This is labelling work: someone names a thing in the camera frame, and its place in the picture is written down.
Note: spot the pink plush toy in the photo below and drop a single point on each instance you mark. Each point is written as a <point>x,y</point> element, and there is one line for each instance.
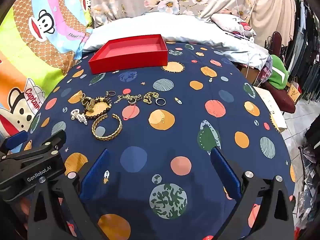
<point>230,22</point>

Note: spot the dark red chair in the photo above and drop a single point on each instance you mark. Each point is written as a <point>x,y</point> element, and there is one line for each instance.
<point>282,100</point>

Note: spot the navy planet-print blanket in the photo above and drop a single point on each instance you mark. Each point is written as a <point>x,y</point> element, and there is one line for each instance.
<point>190,135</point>

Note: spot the beige curtain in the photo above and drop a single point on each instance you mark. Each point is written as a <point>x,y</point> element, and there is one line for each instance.
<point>272,7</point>

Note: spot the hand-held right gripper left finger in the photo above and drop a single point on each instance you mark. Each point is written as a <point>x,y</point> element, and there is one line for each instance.
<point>96,175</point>

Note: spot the gold wrist watch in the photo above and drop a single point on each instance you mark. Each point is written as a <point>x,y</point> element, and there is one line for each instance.
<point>88,103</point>

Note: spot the pile of plastic bags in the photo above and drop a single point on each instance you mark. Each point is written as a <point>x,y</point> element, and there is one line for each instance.
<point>308,180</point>

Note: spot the light blue pillow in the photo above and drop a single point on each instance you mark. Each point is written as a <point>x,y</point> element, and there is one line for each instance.
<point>155,25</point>

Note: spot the green cloth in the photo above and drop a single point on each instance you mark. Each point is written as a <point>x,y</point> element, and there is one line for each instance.
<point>277,72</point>

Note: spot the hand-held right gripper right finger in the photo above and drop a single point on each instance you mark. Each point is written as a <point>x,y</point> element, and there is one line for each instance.
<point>225,175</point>

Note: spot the red cardboard box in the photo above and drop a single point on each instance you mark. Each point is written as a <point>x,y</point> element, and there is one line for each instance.
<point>130,60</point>

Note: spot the colourful cartoon monkey blanket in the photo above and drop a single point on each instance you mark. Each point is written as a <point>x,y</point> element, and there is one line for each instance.
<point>37,55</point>

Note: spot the black pen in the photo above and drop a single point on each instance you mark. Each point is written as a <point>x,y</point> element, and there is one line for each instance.
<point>235,35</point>

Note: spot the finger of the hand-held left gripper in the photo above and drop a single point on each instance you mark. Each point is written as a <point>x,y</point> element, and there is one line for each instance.
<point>47,145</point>
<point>16,139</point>

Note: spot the row of hanging clothes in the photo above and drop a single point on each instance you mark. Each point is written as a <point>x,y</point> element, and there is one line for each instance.
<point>307,55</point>

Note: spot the white box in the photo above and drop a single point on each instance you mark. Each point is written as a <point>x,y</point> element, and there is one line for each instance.
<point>271,110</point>

